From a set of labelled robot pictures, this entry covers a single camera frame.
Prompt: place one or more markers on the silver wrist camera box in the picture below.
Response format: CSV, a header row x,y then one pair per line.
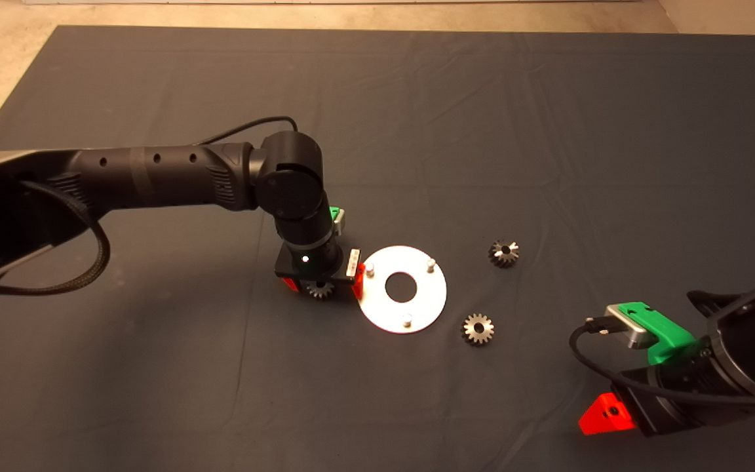
x,y
341,223
625,326

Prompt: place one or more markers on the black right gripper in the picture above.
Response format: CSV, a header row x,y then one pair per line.
x,y
649,408

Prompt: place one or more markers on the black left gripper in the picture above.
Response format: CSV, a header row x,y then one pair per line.
x,y
286,270

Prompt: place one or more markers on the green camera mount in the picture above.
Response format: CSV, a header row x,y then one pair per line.
x,y
669,341
333,215

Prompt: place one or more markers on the steel planetary gear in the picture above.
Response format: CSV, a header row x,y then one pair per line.
x,y
497,259
469,332
320,292

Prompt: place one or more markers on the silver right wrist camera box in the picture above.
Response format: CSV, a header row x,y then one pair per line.
x,y
625,326

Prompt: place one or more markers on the dark grey table cloth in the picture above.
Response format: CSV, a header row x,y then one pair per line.
x,y
482,131

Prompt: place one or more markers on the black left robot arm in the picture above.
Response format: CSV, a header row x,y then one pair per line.
x,y
154,177

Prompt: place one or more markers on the green right camera mount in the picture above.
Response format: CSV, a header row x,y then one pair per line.
x,y
669,341

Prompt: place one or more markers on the green left camera mount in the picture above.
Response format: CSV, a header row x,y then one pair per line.
x,y
333,215

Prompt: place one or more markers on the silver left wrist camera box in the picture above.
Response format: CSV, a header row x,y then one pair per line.
x,y
341,223

